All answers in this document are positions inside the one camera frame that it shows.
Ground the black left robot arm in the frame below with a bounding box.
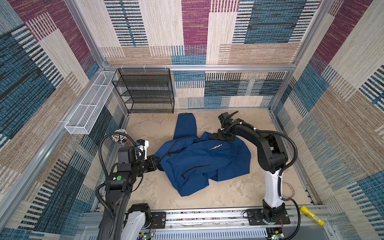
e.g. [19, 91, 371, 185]
[95, 130, 157, 240]

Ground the metal cup of pens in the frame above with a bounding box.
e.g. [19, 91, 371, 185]
[111, 129, 132, 147]

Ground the blue zip jacket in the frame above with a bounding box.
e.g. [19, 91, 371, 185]
[155, 113, 251, 197]

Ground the clear tape roll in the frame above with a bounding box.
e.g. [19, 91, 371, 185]
[282, 181, 296, 198]

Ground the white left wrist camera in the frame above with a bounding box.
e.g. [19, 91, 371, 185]
[136, 139, 149, 160]

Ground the black wire mesh shelf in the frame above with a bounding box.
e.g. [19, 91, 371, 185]
[112, 68, 175, 114]

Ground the white wire mesh basket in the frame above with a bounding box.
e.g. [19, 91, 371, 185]
[65, 71, 115, 135]

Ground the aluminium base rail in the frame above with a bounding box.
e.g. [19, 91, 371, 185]
[74, 205, 334, 240]

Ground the yellow marker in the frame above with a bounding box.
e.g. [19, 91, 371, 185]
[301, 206, 325, 226]

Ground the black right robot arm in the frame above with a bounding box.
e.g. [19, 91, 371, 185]
[218, 112, 298, 224]

